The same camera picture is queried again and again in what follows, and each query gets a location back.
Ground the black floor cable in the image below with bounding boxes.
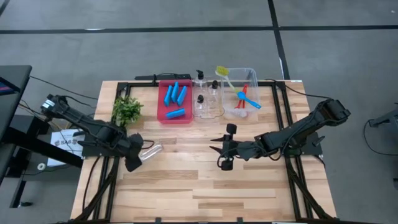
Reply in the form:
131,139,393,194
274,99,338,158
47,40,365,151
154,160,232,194
29,75,99,101
361,118,398,156

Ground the tall clear plastic bin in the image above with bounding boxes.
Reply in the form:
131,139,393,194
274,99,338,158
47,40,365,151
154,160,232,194
220,67,261,121

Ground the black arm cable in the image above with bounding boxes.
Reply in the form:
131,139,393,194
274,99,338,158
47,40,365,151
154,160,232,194
259,78,332,105

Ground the pink plastic bin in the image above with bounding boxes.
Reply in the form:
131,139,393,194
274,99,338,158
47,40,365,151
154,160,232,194
156,78,194,125

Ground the clear pump bottle black cap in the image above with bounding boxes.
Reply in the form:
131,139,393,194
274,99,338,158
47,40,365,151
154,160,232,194
195,94,208,118
139,141,165,162
194,69,208,91
208,80,221,103

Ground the white printed paper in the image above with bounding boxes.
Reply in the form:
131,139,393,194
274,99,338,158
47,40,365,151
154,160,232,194
46,129,85,167

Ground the green dish brush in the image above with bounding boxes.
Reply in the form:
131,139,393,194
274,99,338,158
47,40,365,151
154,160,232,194
215,65,240,93

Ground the laptop screen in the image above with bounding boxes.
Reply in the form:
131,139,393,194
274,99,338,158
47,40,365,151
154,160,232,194
0,77,20,96

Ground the green plant in white pot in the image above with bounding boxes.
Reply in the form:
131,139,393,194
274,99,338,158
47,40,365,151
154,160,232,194
111,95,145,128

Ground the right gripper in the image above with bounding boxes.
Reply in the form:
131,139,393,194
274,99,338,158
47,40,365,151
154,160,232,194
210,123,264,171

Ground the black aluminium frame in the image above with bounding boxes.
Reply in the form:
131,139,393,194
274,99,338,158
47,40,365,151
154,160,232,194
70,80,338,224

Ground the grey chair base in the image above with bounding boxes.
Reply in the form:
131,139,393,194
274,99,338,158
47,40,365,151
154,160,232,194
369,102,398,133

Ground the black desk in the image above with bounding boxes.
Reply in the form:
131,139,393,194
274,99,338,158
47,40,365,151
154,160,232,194
0,64,84,209

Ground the red dish brush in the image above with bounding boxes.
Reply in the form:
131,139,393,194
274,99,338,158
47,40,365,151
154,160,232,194
238,90,251,118
233,83,249,118

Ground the low clear plastic bin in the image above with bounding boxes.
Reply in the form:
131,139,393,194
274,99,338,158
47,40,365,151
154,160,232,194
191,73,225,121

